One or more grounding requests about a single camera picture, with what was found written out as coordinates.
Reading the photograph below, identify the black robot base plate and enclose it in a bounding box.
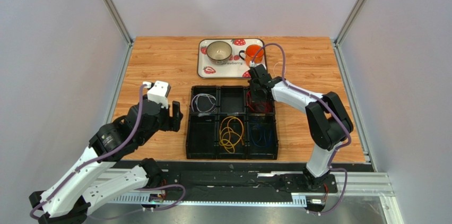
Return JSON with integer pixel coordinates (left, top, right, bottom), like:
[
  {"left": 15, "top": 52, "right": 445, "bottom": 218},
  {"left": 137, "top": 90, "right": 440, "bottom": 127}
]
[{"left": 127, "top": 160, "right": 338, "bottom": 203}]

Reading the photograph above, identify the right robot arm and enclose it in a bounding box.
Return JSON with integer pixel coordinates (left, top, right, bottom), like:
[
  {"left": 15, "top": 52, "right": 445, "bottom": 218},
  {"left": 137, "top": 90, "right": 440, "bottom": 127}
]
[{"left": 248, "top": 65, "right": 354, "bottom": 191}]

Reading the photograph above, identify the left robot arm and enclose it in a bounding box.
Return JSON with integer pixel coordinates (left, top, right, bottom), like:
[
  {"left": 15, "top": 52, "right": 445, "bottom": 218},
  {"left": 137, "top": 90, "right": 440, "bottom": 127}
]
[{"left": 29, "top": 99, "right": 183, "bottom": 223}]

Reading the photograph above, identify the aluminium frame rail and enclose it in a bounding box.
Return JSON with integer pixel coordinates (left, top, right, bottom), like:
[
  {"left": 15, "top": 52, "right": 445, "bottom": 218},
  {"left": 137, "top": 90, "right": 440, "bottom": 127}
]
[{"left": 85, "top": 168, "right": 403, "bottom": 223}]

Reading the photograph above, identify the red cable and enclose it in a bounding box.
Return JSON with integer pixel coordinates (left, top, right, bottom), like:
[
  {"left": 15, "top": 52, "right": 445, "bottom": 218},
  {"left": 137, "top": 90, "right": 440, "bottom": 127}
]
[{"left": 245, "top": 91, "right": 273, "bottom": 114}]

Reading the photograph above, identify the orange mug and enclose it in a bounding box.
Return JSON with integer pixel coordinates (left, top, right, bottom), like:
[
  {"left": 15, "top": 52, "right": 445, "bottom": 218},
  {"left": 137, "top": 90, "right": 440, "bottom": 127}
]
[{"left": 239, "top": 45, "right": 265, "bottom": 67}]

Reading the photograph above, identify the grey ceramic bowl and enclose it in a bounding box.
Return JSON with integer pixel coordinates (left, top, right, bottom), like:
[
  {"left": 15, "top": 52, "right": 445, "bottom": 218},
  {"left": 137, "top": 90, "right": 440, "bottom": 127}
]
[{"left": 206, "top": 41, "right": 232, "bottom": 65}]

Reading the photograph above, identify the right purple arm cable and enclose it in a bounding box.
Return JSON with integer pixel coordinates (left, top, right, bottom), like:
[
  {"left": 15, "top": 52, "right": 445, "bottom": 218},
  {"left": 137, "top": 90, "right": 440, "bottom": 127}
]
[{"left": 250, "top": 42, "right": 353, "bottom": 216}]

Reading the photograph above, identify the yellow cable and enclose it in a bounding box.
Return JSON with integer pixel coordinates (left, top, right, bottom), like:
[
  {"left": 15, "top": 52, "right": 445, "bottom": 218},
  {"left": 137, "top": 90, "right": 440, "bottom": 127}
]
[{"left": 219, "top": 115, "right": 246, "bottom": 153}]

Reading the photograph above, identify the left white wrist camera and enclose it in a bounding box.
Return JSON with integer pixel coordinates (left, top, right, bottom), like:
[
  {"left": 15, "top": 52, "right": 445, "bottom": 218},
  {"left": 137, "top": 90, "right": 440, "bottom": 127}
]
[{"left": 143, "top": 81, "right": 171, "bottom": 109}]

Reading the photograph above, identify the blue cable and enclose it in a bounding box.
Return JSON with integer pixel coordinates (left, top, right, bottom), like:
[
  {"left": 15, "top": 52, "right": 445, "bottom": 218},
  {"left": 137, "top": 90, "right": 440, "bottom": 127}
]
[{"left": 250, "top": 119, "right": 273, "bottom": 147}]

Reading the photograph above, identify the black six-compartment organizer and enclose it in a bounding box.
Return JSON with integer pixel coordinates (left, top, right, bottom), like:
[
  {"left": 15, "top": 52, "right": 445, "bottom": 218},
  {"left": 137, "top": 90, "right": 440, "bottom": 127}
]
[{"left": 186, "top": 85, "right": 279, "bottom": 160}]

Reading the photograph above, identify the strawberry pattern tray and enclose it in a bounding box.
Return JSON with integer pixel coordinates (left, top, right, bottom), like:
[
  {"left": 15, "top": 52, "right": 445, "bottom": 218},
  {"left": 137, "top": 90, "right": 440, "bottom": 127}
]
[{"left": 197, "top": 38, "right": 264, "bottom": 79}]

